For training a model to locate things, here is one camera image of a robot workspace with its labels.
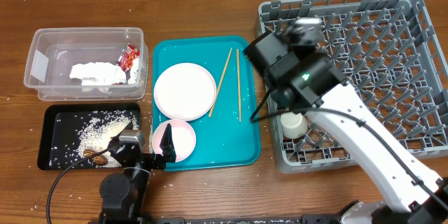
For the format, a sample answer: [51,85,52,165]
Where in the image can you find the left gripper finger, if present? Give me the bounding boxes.
[159,123,176,162]
[115,122,135,140]

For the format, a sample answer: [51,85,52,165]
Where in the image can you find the small pink plate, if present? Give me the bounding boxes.
[151,119,196,162]

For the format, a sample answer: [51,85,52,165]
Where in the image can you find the brown food scraps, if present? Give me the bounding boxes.
[83,149,108,166]

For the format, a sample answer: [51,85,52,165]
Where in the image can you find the white rice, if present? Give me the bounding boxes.
[48,110,140,169]

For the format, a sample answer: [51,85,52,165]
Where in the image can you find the large white plate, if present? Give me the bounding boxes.
[153,62,217,121]

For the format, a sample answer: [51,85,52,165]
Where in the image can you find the wooden chopstick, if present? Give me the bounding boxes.
[209,48,233,118]
[236,49,242,122]

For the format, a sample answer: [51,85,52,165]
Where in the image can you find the white napkin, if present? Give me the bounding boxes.
[69,58,140,87]

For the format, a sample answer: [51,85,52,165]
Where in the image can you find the red snack wrapper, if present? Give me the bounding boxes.
[117,43,140,72]

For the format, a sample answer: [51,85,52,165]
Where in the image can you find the white cup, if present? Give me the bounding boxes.
[280,112,307,139]

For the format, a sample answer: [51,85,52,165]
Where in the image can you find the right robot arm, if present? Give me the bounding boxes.
[244,17,447,223]

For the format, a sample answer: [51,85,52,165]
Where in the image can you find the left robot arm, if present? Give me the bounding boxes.
[99,123,176,223]

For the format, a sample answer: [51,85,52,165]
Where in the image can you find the grey dishwasher rack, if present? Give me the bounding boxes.
[258,0,447,159]

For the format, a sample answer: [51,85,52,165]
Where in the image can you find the black tray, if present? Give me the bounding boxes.
[37,102,141,170]

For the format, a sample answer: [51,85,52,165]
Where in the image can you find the teal serving tray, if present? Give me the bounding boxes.
[152,36,261,172]

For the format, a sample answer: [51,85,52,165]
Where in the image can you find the clear plastic bin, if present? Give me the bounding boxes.
[24,27,148,101]

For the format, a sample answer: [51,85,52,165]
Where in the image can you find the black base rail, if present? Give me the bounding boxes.
[87,213,340,224]

